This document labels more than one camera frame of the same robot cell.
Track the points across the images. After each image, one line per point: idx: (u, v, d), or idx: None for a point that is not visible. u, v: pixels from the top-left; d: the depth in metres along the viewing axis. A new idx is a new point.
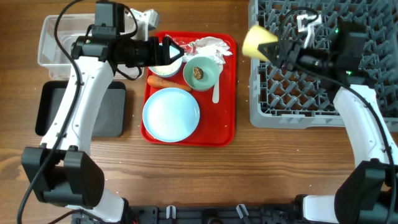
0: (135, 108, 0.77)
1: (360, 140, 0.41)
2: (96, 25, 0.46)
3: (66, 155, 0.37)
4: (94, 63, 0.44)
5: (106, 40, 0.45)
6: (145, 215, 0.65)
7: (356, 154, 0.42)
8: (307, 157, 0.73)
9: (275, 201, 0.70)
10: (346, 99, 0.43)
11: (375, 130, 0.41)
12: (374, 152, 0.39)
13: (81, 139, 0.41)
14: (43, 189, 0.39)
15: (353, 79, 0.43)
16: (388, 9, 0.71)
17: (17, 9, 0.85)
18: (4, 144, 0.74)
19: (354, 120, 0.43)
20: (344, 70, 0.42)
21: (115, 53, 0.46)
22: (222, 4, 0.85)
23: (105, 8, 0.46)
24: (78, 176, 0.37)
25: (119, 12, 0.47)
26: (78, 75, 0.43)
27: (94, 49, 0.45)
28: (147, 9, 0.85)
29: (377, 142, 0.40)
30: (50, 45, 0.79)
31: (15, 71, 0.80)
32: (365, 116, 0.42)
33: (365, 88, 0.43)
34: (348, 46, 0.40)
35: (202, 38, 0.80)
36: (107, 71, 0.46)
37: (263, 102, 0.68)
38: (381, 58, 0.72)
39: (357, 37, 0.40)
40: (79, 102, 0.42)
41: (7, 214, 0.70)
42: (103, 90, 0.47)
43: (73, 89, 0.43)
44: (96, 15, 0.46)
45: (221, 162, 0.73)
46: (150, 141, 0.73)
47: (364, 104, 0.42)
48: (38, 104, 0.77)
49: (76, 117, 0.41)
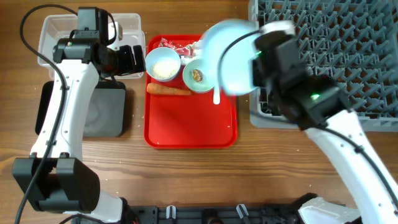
0: (135, 108, 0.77)
1: (369, 205, 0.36)
2: (79, 30, 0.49)
3: (58, 162, 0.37)
4: (78, 65, 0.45)
5: (88, 42, 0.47)
6: (145, 215, 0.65)
7: (363, 212, 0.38)
8: (306, 157, 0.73)
9: (275, 201, 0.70)
10: (325, 139, 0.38)
11: (375, 182, 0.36)
12: (387, 218, 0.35)
13: (72, 145, 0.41)
14: (38, 198, 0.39)
15: (324, 101, 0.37)
16: (388, 9, 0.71)
17: (17, 9, 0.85)
18: (4, 144, 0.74)
19: (344, 165, 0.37)
20: (305, 96, 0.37)
21: (97, 53, 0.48)
22: (222, 4, 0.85)
23: (87, 14, 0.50)
24: (72, 182, 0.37)
25: (102, 19, 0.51)
26: (63, 79, 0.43)
27: (76, 51, 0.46)
28: (147, 8, 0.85)
29: (386, 203, 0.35)
30: (50, 45, 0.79)
31: (16, 71, 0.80)
32: (362, 170, 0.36)
33: (347, 119, 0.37)
34: (285, 61, 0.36)
35: (199, 40, 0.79)
36: (90, 73, 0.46)
37: (263, 102, 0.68)
38: (381, 58, 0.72)
39: (286, 48, 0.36)
40: (66, 108, 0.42)
41: (6, 214, 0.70)
42: (89, 95, 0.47)
43: (59, 95, 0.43)
44: (79, 21, 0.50)
45: (221, 161, 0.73)
46: (155, 147, 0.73)
47: (354, 149, 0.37)
48: (38, 103, 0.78)
49: (64, 123, 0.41)
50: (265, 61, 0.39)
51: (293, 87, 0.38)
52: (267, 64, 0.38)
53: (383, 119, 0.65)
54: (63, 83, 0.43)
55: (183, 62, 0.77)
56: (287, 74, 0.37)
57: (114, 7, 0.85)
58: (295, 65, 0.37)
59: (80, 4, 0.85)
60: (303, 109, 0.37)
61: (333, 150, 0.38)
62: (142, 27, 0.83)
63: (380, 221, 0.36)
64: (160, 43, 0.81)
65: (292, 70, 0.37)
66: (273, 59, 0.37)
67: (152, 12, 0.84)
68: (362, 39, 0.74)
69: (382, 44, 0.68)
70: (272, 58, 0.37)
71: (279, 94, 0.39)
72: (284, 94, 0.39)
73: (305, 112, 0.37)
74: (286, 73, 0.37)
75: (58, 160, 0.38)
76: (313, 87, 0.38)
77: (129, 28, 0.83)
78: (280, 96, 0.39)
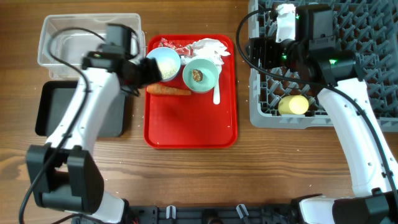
0: (135, 108, 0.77)
1: (358, 162, 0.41)
2: (106, 44, 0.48)
3: (71, 154, 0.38)
4: (102, 76, 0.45)
5: (114, 58, 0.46)
6: (145, 215, 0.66)
7: (352, 172, 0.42)
8: (306, 157, 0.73)
9: (275, 201, 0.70)
10: (331, 98, 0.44)
11: (369, 138, 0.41)
12: (374, 181, 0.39)
13: (86, 142, 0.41)
14: (43, 190, 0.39)
15: (340, 66, 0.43)
16: (388, 9, 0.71)
17: (17, 9, 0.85)
18: (4, 144, 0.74)
19: (343, 121, 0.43)
20: (321, 55, 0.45)
21: (122, 69, 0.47)
22: (222, 3, 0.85)
23: (115, 29, 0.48)
24: (81, 177, 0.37)
25: (129, 35, 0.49)
26: (86, 83, 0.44)
27: (102, 65, 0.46)
28: (147, 8, 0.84)
29: (377, 165, 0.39)
30: (50, 45, 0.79)
31: (15, 71, 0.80)
32: (359, 123, 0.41)
33: (355, 82, 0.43)
34: (316, 28, 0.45)
35: (199, 40, 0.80)
36: (115, 80, 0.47)
37: (263, 102, 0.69)
38: (381, 58, 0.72)
39: (322, 15, 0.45)
40: (86, 107, 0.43)
41: (6, 214, 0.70)
42: (109, 99, 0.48)
43: (81, 96, 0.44)
44: (107, 35, 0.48)
45: (221, 162, 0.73)
46: (155, 147, 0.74)
47: (356, 112, 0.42)
48: (38, 104, 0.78)
49: (82, 121, 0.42)
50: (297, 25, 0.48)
51: (321, 55, 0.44)
52: (298, 30, 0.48)
53: (383, 119, 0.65)
54: (86, 86, 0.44)
55: (183, 61, 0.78)
56: (316, 40, 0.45)
57: (114, 7, 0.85)
58: (325, 35, 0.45)
59: (79, 4, 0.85)
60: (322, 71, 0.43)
61: (336, 108, 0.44)
62: (142, 27, 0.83)
63: (367, 182, 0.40)
64: (160, 43, 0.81)
65: (321, 38, 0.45)
66: (305, 22, 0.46)
67: (152, 12, 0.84)
68: (362, 39, 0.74)
69: (383, 44, 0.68)
70: (303, 22, 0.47)
71: (303, 52, 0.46)
72: (308, 58, 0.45)
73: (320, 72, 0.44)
74: (315, 38, 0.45)
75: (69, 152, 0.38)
76: (334, 54, 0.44)
77: (129, 28, 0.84)
78: (306, 56, 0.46)
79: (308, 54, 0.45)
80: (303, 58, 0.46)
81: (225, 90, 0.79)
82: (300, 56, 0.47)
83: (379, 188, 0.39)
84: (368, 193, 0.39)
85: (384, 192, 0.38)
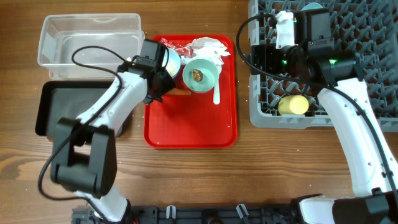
0: (135, 108, 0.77)
1: (358, 161, 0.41)
2: (140, 56, 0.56)
3: (97, 130, 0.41)
4: (134, 79, 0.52)
5: (145, 70, 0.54)
6: (145, 215, 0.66)
7: (352, 171, 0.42)
8: (306, 157, 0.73)
9: (275, 201, 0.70)
10: (331, 98, 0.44)
11: (368, 137, 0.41)
12: (374, 181, 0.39)
13: (112, 124, 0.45)
14: (61, 162, 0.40)
15: (340, 67, 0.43)
16: (388, 9, 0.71)
17: (17, 9, 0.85)
18: (4, 144, 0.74)
19: (342, 121, 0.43)
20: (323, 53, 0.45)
21: (149, 79, 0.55)
22: (222, 3, 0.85)
23: (150, 44, 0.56)
24: (102, 152, 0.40)
25: (161, 51, 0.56)
26: (120, 81, 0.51)
27: (133, 73, 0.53)
28: (147, 8, 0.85)
29: (377, 165, 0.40)
30: (50, 45, 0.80)
31: (15, 71, 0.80)
32: (359, 123, 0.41)
33: (354, 81, 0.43)
34: (313, 30, 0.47)
35: (199, 40, 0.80)
36: (142, 86, 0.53)
37: (263, 102, 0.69)
38: (381, 58, 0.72)
39: (318, 18, 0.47)
40: (117, 98, 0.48)
41: (6, 214, 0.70)
42: (134, 102, 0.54)
43: (113, 89, 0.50)
44: (142, 48, 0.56)
45: (221, 162, 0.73)
46: (155, 147, 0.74)
47: (356, 112, 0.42)
48: (38, 104, 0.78)
49: (112, 107, 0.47)
50: (295, 28, 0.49)
51: (321, 55, 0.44)
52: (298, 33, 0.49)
53: (383, 119, 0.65)
54: (119, 83, 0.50)
55: (183, 61, 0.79)
56: (316, 42, 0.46)
57: (114, 8, 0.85)
58: (323, 36, 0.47)
59: (79, 4, 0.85)
60: (322, 71, 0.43)
61: (336, 108, 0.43)
62: (142, 27, 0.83)
63: (367, 181, 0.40)
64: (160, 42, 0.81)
65: (319, 39, 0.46)
66: (303, 25, 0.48)
67: (152, 12, 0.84)
68: (362, 39, 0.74)
69: (383, 44, 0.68)
70: (301, 24, 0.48)
71: (301, 53, 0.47)
72: (309, 60, 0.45)
73: (320, 72, 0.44)
74: (314, 40, 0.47)
75: (98, 128, 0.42)
76: (333, 55, 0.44)
77: (129, 28, 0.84)
78: (306, 56, 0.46)
79: (308, 54, 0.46)
80: (303, 58, 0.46)
81: (225, 90, 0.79)
82: (300, 58, 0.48)
83: (378, 188, 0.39)
84: (368, 193, 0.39)
85: (384, 192, 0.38)
